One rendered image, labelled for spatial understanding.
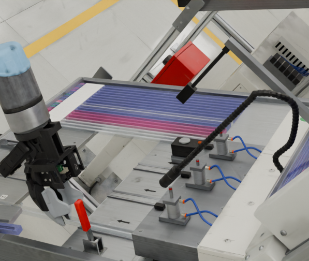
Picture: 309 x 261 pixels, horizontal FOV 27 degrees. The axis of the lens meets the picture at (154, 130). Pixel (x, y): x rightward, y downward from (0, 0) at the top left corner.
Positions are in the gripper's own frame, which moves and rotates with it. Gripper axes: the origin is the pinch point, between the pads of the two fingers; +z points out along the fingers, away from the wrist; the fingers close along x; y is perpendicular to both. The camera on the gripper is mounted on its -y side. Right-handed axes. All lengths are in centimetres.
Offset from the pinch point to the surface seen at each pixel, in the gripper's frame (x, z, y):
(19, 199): 3.7, -1.7, -13.6
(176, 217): -0.7, -1.0, 26.9
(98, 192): 95, 55, -77
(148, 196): 12.7, 3.3, 12.2
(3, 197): 3.2, -2.5, -17.5
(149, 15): 213, 18, -104
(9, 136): 24.0, -6.5, -32.0
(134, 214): 6.3, 3.4, 12.4
